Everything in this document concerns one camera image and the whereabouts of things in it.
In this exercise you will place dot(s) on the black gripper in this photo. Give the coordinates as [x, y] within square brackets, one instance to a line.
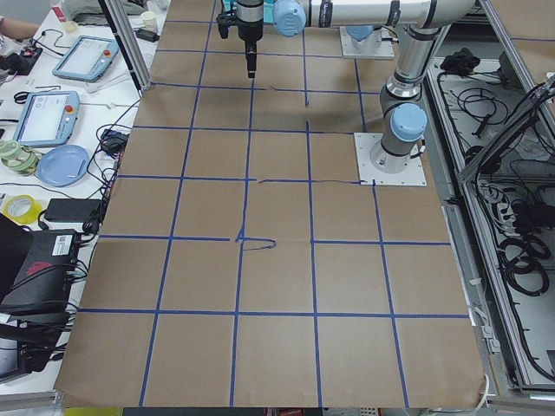
[250, 32]

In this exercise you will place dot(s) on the upper teach pendant tablet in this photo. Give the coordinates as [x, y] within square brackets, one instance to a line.
[87, 60]

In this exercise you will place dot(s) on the teach pendant tablet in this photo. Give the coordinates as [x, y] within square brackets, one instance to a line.
[87, 60]
[48, 119]

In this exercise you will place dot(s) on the lower teach pendant tablet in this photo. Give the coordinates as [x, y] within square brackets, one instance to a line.
[48, 119]

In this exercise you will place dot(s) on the light blue plate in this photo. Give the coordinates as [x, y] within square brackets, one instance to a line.
[63, 166]

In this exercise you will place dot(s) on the yellow tape roll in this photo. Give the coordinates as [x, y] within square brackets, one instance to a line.
[22, 209]

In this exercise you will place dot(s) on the black electronics box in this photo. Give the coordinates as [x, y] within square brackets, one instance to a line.
[35, 267]

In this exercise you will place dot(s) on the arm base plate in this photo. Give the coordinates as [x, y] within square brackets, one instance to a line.
[384, 51]
[376, 167]

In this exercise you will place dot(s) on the aluminium frame post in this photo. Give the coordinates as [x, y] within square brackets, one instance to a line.
[123, 33]

